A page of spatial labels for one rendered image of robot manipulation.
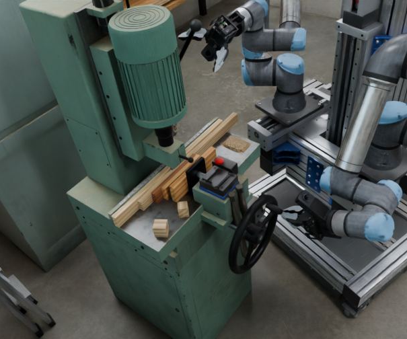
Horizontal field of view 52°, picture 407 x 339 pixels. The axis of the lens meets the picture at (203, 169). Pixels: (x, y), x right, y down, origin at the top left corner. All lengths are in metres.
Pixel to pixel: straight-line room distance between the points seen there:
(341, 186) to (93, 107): 0.80
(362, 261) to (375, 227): 0.98
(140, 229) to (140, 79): 0.49
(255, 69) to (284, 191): 0.83
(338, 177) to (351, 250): 0.95
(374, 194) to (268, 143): 0.76
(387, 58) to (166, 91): 0.60
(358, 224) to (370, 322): 1.09
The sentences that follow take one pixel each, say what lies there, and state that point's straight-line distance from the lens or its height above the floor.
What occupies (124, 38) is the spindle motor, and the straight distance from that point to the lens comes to 1.13.
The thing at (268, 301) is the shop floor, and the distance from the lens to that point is 2.23.
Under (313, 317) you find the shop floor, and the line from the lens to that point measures 2.21.
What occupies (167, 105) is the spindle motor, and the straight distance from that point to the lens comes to 1.23.
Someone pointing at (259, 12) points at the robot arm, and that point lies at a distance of 1.47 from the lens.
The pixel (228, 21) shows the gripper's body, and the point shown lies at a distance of 1.35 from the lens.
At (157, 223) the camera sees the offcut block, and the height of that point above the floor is 0.94.
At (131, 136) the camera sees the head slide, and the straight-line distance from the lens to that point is 1.41.
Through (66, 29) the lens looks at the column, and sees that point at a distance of 1.28.
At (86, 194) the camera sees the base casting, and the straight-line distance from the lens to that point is 1.72.
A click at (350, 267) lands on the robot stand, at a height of 0.21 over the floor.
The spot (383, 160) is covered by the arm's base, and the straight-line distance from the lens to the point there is 1.68.
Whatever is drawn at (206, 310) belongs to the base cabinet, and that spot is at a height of 0.31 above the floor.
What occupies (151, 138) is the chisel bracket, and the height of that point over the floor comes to 1.07.
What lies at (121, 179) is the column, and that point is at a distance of 1.60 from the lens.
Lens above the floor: 1.95
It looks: 43 degrees down
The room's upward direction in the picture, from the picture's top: 8 degrees counter-clockwise
